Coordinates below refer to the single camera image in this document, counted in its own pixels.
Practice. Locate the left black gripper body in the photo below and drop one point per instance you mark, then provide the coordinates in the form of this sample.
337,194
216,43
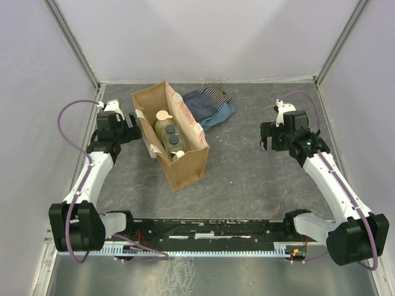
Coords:
126,134

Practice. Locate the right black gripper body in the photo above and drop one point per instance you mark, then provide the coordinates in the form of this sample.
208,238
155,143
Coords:
279,138

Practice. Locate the brown canvas bag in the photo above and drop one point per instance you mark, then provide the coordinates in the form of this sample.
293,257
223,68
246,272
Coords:
190,167

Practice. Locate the green bottle with pump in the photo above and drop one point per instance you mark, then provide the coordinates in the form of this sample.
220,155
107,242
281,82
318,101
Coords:
163,119

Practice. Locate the clear bottle yellow label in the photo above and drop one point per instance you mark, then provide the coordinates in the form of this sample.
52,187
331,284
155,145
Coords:
170,130

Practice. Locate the clear bottle black label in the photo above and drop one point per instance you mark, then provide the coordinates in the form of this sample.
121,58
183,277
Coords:
174,143

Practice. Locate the yellow bottle white cap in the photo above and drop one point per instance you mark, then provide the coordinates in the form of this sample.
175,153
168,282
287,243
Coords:
177,155

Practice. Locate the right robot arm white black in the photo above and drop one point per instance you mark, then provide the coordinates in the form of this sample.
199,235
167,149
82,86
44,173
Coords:
357,234

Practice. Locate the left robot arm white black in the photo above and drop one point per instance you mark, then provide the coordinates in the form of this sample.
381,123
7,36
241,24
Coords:
76,224

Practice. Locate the light blue folded cloth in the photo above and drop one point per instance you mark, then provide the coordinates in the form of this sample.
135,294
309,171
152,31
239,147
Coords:
225,111

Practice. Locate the striped folded cloth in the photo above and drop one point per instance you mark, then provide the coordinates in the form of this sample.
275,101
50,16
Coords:
216,93

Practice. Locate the dark blue folded cloth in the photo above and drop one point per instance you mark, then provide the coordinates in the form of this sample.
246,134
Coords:
200,105

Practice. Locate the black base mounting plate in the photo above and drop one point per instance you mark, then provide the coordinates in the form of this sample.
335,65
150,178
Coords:
211,235

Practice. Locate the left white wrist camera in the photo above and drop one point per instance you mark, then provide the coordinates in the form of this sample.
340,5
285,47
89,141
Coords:
112,105

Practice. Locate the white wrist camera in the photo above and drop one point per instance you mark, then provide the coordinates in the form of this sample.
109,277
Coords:
112,105
281,108

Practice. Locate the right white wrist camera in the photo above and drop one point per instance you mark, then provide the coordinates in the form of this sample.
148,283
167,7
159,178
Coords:
281,108

